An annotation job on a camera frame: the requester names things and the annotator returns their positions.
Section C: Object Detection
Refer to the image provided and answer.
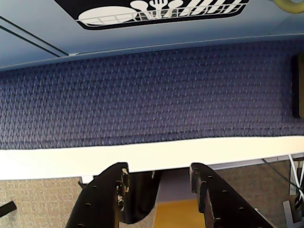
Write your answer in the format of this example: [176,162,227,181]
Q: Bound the black white dish rack sticker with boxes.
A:
[78,0,251,31]

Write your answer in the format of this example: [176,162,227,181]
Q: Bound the light blue cabinet door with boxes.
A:
[0,0,304,57]

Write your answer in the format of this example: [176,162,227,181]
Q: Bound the white cable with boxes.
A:
[288,153,304,193]

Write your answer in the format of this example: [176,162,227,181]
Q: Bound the black flat box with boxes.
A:
[291,53,304,119]

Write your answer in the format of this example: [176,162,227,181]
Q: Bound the green cable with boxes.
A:
[261,158,300,190]

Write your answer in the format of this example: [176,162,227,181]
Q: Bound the white metal bracket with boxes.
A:
[282,199,297,228]

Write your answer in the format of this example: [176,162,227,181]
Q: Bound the blue woven mat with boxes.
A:
[0,40,304,151]

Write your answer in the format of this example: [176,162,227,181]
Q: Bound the light blue cabinet panel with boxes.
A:
[0,23,63,72]

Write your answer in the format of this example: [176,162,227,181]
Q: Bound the black strap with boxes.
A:
[0,200,17,216]

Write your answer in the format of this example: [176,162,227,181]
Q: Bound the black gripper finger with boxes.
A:
[189,162,276,228]
[65,162,131,228]

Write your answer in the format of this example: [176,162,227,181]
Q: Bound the yellow wooden board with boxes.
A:
[153,199,207,228]

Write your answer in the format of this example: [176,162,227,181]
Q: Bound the black cloth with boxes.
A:
[120,170,163,225]

